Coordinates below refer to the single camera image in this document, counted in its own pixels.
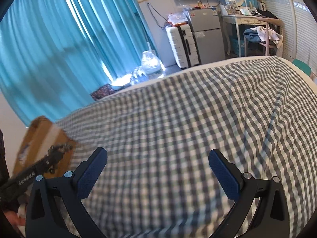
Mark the plastic bag with red items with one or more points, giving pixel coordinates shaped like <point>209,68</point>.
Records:
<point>177,18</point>

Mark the pile of clothes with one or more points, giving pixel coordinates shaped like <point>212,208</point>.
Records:
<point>255,36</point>

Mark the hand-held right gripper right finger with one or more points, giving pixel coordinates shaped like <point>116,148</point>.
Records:
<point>224,178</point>

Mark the person's left hand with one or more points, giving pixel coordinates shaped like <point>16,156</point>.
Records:
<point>13,220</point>

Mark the teal stool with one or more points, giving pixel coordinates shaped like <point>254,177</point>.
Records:
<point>302,67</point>

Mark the grey fridge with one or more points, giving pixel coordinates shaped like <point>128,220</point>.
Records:
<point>208,34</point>

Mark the wooden chair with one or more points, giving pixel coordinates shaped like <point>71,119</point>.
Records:
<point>268,43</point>

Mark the brown cardboard box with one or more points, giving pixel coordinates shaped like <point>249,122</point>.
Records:
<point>37,133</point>

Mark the clear plastic bag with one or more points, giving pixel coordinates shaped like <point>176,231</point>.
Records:
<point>151,63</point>

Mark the teal basket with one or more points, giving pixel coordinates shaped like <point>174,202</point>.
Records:
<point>235,44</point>

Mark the dark patterned bag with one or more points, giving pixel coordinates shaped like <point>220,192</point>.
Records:
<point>104,91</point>

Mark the white suitcase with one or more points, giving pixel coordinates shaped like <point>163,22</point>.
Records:
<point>177,44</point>

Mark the white dressing table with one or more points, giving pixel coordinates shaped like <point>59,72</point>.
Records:
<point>237,19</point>

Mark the white louvred wardrobe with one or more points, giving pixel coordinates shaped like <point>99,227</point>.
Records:
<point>297,29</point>

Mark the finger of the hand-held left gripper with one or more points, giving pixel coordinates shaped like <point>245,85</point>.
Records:
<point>27,177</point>

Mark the teal curtain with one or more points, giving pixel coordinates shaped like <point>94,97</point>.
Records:
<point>62,42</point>

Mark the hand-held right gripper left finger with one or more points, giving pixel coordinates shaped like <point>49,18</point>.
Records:
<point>91,173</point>

